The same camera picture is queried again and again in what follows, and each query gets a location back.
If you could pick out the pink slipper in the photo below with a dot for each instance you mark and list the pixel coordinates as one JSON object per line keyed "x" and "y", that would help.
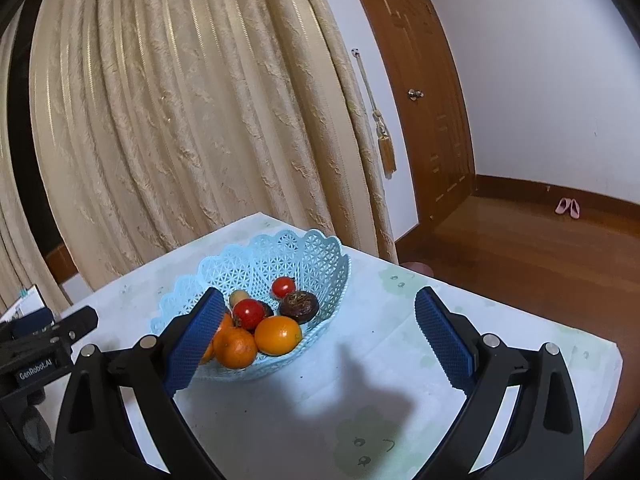
{"x": 563, "y": 206}
{"x": 575, "y": 208}

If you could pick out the photo booklet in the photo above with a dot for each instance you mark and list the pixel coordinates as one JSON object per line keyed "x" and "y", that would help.
{"x": 27, "y": 305}

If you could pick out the small brown fruit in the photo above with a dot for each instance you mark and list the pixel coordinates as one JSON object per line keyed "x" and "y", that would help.
{"x": 268, "y": 308}

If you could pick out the red tomato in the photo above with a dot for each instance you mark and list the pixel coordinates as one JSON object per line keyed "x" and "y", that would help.
{"x": 248, "y": 312}
{"x": 283, "y": 286}

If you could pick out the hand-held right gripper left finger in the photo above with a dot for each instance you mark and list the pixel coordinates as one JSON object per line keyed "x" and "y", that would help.
{"x": 195, "y": 340}

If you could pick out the light blue plastic basket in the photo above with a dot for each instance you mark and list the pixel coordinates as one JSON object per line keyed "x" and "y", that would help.
{"x": 310, "y": 255}

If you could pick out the white printed tablecloth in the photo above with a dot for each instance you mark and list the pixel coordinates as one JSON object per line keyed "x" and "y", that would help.
{"x": 300, "y": 410}

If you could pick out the wooden window sill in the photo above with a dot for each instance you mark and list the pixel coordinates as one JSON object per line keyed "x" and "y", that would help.
{"x": 62, "y": 262}

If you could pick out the dark purple round fruit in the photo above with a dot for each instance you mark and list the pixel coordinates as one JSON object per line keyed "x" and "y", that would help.
{"x": 299, "y": 306}

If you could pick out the wooden door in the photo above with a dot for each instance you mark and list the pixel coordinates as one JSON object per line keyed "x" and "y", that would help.
{"x": 425, "y": 35}

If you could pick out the beige curtain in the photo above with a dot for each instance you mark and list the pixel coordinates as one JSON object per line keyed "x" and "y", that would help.
{"x": 200, "y": 110}
{"x": 25, "y": 270}

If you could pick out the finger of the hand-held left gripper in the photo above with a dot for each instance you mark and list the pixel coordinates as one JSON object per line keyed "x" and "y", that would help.
{"x": 32, "y": 322}
{"x": 75, "y": 325}

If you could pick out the rough orange tangerine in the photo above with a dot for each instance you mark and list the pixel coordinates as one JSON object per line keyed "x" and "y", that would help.
{"x": 235, "y": 347}

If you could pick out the beige curtain tassel tieback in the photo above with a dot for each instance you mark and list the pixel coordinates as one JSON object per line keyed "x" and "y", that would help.
{"x": 385, "y": 152}

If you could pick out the small yellow-green fruit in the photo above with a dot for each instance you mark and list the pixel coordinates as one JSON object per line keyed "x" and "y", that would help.
{"x": 239, "y": 298}

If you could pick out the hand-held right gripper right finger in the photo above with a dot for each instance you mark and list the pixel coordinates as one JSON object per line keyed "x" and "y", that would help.
{"x": 445, "y": 345}

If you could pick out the dark window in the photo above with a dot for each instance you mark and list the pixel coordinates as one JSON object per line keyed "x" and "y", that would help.
{"x": 22, "y": 135}

